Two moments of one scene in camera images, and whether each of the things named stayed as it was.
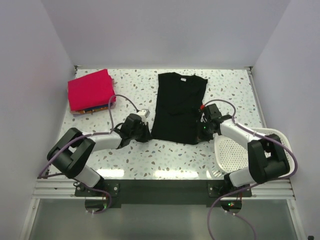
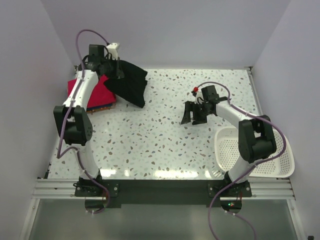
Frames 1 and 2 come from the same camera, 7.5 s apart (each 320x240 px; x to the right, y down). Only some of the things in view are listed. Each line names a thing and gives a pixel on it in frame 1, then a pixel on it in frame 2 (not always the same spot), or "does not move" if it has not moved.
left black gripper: x=147 y=135 → x=118 y=72
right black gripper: x=200 y=135 → x=189 y=107
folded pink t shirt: x=92 y=90 does not move
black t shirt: x=179 y=99 → x=131 y=87
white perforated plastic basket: x=233 y=155 does not move
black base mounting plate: x=163 y=193 does not move
